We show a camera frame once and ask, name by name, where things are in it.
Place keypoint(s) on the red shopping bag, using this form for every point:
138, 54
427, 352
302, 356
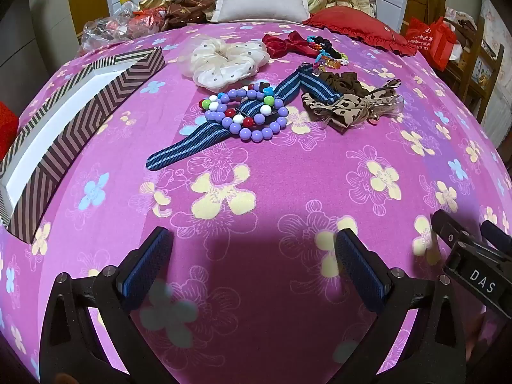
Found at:
430, 38

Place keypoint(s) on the chevron striped gift box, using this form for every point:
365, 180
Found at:
80, 128

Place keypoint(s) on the blue striped headband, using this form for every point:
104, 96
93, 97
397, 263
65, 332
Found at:
192, 144

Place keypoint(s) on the white polka dot scrunchie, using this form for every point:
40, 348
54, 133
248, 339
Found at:
224, 62

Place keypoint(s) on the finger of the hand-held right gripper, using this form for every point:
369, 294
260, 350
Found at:
448, 228
498, 236

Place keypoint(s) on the red cloth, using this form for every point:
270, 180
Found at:
7, 132

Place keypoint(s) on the clear plastic bags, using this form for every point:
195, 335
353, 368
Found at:
116, 24

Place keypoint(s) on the leopard print bow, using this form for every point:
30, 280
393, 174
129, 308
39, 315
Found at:
340, 108

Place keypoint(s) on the brown scrunchie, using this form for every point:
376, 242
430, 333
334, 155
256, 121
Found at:
344, 82

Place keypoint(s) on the wooden chair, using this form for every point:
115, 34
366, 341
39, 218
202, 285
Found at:
476, 60

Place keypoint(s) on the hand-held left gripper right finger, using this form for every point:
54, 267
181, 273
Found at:
360, 272

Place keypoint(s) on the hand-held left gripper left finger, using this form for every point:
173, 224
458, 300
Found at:
148, 263

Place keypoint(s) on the red satin bow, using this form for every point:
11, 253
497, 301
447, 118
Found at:
288, 44

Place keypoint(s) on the red frilled cushion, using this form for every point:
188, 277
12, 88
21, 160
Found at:
360, 26

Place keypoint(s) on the pink floral bed sheet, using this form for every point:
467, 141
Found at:
280, 192

